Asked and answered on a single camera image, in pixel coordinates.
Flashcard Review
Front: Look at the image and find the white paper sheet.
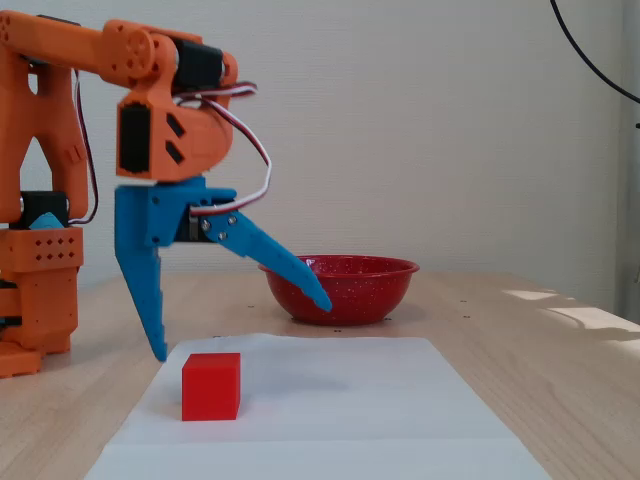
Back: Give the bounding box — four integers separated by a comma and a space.
83, 334, 553, 480

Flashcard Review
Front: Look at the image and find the red speckled bowl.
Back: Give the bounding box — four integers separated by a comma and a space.
257, 254, 421, 327

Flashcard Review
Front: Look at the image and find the red white black servo cable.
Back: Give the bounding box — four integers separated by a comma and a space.
172, 82, 274, 217

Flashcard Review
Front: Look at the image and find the red cube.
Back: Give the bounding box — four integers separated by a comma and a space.
181, 352, 242, 422

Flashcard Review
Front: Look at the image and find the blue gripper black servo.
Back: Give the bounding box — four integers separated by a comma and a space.
114, 175, 334, 363

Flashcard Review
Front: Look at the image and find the black hanging cable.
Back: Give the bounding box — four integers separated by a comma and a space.
549, 0, 640, 105

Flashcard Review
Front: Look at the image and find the red black arm cable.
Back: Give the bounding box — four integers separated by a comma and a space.
68, 67, 100, 227

